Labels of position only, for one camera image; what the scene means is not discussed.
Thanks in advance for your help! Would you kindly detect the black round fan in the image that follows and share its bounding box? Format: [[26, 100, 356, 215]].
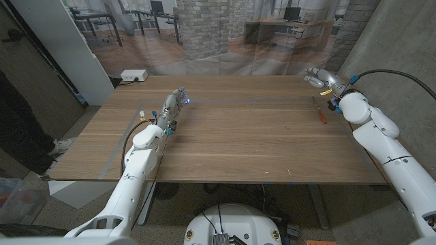
[[153, 182, 181, 201]]

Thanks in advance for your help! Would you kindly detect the white box under table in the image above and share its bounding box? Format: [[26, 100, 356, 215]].
[[47, 180, 119, 210]]

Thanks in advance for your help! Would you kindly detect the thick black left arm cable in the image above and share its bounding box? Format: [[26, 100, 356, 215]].
[[121, 118, 154, 176]]

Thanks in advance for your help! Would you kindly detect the printed office backdrop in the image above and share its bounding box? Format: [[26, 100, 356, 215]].
[[63, 0, 382, 76]]

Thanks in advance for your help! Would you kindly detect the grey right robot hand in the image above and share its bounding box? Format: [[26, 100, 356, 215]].
[[302, 67, 349, 99]]

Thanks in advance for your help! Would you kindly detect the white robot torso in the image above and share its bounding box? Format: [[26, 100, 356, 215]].
[[183, 203, 283, 245]]

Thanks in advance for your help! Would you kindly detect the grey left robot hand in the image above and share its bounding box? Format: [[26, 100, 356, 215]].
[[155, 86, 190, 137]]

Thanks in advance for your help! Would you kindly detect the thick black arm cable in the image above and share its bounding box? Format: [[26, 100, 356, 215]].
[[349, 69, 436, 101], [121, 118, 154, 176]]

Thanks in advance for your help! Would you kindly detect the white upright panel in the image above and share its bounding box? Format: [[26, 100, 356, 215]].
[[10, 0, 115, 106]]

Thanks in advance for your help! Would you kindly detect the person in dark clothes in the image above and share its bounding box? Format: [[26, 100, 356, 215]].
[[0, 69, 74, 181]]

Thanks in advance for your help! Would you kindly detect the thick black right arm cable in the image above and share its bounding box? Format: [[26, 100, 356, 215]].
[[349, 69, 436, 101]]

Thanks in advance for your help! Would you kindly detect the white table leg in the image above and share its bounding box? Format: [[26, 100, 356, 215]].
[[306, 183, 330, 231], [137, 182, 157, 227]]

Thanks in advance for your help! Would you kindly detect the white power box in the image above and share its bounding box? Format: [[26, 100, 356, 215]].
[[120, 69, 149, 82]]

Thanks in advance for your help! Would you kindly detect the clear plastic storage bin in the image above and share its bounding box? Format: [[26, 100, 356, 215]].
[[0, 176, 47, 225]]

